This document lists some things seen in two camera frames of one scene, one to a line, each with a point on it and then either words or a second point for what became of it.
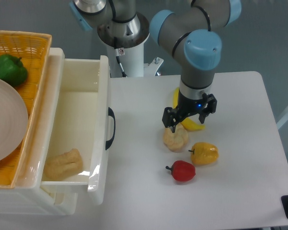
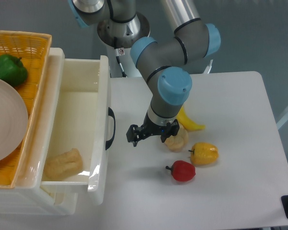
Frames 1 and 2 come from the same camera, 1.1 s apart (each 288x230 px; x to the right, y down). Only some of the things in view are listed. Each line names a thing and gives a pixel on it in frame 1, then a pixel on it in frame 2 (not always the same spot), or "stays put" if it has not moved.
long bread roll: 61,166 stays put
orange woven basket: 32,48 stays put
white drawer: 79,128 stays put
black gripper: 187,107 → 135,133
